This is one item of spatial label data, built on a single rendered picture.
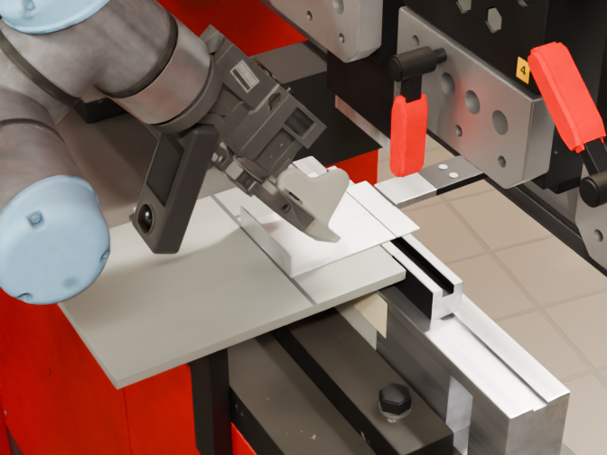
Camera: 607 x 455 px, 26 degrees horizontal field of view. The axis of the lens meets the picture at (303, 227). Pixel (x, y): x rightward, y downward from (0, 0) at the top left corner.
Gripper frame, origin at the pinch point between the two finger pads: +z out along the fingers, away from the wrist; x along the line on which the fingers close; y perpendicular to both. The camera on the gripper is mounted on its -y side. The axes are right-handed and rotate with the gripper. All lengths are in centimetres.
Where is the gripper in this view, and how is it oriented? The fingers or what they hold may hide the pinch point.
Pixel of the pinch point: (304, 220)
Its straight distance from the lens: 111.7
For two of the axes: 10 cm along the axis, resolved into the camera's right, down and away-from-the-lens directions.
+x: -5.1, -5.1, 6.9
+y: 6.6, -7.5, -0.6
